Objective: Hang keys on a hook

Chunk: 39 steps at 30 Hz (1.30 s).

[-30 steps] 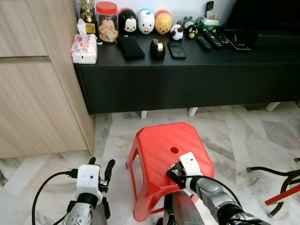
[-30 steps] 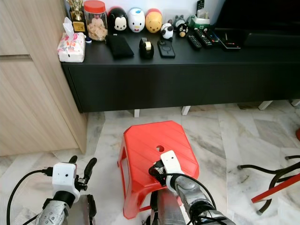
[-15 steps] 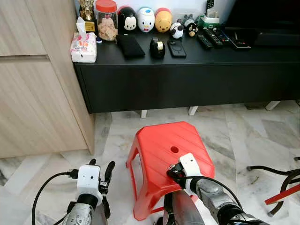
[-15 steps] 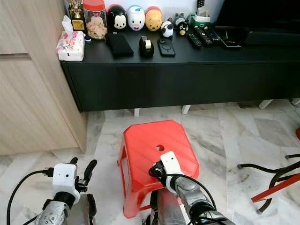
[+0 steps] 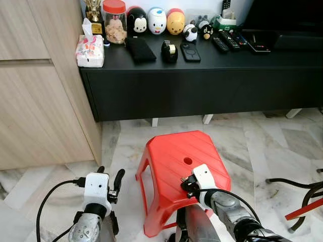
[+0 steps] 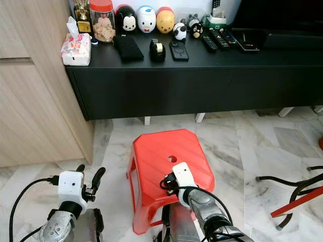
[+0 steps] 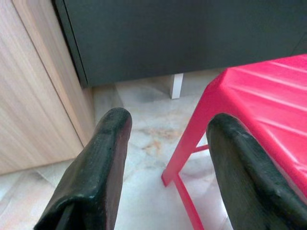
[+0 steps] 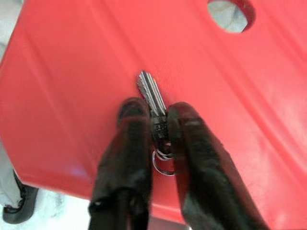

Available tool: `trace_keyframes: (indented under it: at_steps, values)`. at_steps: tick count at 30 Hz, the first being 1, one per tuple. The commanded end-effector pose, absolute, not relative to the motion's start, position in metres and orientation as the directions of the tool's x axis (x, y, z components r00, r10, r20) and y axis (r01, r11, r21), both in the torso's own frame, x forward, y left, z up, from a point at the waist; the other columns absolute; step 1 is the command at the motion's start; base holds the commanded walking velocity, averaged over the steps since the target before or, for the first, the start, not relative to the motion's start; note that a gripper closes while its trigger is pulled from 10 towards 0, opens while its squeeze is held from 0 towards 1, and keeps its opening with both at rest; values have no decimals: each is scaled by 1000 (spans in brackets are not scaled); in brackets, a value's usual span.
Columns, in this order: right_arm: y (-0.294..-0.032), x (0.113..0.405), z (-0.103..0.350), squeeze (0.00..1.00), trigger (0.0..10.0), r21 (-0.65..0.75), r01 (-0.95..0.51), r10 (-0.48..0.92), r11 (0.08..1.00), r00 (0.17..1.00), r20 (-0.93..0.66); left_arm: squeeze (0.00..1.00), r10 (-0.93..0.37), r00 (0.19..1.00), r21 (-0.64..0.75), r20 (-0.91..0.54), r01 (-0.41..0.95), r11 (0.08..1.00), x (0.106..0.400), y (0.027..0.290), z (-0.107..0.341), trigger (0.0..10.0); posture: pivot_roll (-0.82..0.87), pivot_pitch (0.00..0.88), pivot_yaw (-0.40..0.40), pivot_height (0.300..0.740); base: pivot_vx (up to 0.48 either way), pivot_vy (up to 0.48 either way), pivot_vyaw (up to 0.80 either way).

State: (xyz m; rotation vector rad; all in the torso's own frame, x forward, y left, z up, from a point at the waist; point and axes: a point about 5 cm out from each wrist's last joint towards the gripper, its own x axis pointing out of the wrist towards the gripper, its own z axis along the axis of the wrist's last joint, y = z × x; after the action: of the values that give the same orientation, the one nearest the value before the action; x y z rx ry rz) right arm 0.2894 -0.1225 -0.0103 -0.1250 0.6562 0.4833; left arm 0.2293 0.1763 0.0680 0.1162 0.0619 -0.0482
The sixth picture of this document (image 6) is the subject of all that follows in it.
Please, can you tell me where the red plastic stool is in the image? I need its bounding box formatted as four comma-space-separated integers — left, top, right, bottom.
126, 129, 216, 235

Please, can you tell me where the silver robot leg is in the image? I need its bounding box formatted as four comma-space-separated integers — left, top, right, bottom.
161, 202, 200, 242

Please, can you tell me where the light wooden cabinet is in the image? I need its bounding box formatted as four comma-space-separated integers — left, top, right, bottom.
0, 0, 94, 168

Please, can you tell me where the black TV console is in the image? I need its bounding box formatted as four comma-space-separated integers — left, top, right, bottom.
66, 32, 323, 126

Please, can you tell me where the pink white tissue pack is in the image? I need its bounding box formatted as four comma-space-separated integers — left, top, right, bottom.
61, 17, 92, 67

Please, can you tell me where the black fabric pouch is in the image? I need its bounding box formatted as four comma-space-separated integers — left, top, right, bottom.
113, 35, 145, 62

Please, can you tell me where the marble pattern folding table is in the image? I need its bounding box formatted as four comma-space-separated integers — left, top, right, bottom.
256, 165, 323, 231

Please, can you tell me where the black phone case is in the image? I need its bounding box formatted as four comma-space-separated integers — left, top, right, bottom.
169, 40, 189, 61

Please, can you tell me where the black tape dispenser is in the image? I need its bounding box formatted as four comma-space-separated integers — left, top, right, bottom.
149, 39, 166, 62

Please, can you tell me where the red lidded snack jar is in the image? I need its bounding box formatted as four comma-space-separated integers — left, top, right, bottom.
89, 0, 116, 43

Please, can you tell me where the black remote control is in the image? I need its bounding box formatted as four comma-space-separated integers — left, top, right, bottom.
221, 30, 238, 47
201, 34, 219, 52
209, 30, 230, 49

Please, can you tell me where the gold trophy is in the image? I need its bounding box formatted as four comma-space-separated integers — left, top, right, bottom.
73, 0, 92, 34

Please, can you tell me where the small panda figurine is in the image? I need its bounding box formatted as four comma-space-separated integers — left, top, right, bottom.
173, 23, 188, 40

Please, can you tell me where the black mouse plush toy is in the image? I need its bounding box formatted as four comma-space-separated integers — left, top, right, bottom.
115, 5, 137, 33

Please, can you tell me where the small black figurine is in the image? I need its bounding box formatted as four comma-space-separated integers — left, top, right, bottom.
190, 21, 203, 38

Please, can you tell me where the white duck plush toy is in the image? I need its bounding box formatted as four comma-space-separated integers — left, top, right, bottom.
136, 6, 156, 34

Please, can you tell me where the green white box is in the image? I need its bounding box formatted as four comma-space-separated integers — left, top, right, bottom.
202, 13, 228, 29

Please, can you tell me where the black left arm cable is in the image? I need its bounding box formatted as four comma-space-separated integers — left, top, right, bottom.
16, 176, 60, 242

